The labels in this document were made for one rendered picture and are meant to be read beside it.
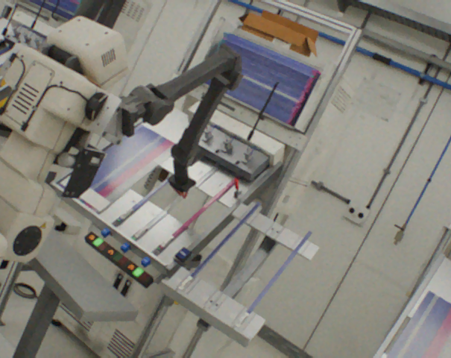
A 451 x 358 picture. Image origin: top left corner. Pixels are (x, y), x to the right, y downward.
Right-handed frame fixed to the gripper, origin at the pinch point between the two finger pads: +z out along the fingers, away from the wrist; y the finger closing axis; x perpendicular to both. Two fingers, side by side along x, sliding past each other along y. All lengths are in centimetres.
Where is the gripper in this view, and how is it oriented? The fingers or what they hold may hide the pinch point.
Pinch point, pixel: (183, 195)
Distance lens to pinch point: 222.9
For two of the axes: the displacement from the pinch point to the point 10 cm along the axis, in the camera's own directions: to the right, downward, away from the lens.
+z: 0.1, 6.9, 7.3
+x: -6.2, 5.7, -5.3
